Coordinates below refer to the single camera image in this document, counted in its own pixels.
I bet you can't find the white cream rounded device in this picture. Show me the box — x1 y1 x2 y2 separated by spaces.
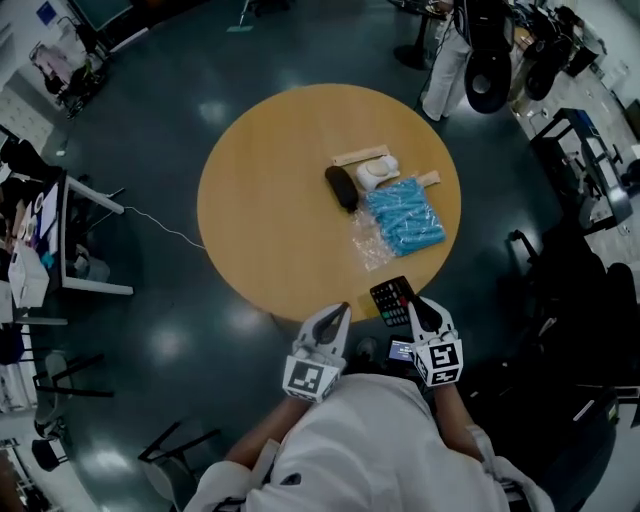
356 153 402 191

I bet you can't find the black calculator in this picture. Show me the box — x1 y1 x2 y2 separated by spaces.
369 274 417 330

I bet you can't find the clear plastic bag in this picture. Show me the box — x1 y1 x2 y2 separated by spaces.
349 209 397 274

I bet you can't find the black oval case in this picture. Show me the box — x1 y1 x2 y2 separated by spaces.
324 166 361 216

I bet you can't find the person's right forearm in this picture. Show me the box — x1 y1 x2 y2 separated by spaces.
430 382 484 459

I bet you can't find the black frame chair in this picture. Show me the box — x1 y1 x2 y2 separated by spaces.
136 421 222 501
31 352 115 400

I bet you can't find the person's left forearm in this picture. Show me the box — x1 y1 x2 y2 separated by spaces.
223 397 317 464

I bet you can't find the wooden ruler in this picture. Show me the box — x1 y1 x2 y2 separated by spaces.
331 143 391 167

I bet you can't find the person's white shirt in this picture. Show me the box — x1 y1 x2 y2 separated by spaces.
182 373 551 512

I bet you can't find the black equipment cart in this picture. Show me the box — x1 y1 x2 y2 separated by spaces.
528 106 635 232

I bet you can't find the white floor cable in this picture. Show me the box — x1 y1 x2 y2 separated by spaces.
122 204 208 251

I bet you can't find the black device with screen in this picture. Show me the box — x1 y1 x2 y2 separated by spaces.
386 334 417 374

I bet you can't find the white cardboard box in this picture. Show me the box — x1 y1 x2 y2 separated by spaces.
6 239 52 309

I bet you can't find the black round stand base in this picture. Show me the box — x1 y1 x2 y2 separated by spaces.
393 0 432 69

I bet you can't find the black office chair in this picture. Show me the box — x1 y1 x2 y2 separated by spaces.
508 228 640 386

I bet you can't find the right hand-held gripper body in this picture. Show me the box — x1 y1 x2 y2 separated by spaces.
410 327 464 389

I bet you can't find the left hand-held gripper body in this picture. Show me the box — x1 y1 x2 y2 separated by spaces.
283 327 347 405

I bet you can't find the green floor mop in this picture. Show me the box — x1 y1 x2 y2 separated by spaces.
225 0 257 35

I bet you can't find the white framed desk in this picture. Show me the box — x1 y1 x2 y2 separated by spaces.
58 171 136 297

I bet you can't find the bag of blue tubes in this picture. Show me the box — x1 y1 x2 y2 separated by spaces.
365 178 447 259

